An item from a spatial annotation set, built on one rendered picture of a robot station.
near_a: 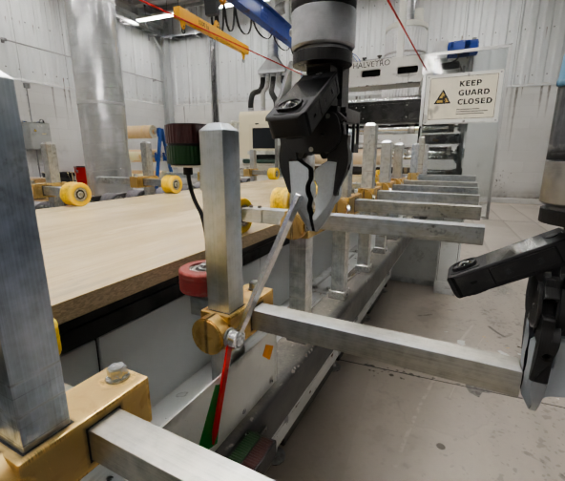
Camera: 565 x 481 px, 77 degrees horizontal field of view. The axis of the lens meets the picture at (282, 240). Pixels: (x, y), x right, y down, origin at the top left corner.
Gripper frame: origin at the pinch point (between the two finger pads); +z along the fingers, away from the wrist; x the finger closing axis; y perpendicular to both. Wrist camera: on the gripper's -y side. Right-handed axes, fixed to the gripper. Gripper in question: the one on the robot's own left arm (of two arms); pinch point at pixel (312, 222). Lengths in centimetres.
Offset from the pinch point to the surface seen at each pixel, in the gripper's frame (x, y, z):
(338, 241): 10.8, 43.7, 13.5
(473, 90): -13, 247, -50
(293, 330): 1.6, -2.0, 14.6
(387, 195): 5, 73, 4
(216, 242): 10.5, -6.3, 2.5
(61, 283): 31.3, -14.3, 9.0
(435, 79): 12, 247, -58
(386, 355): -10.7, -2.0, 14.8
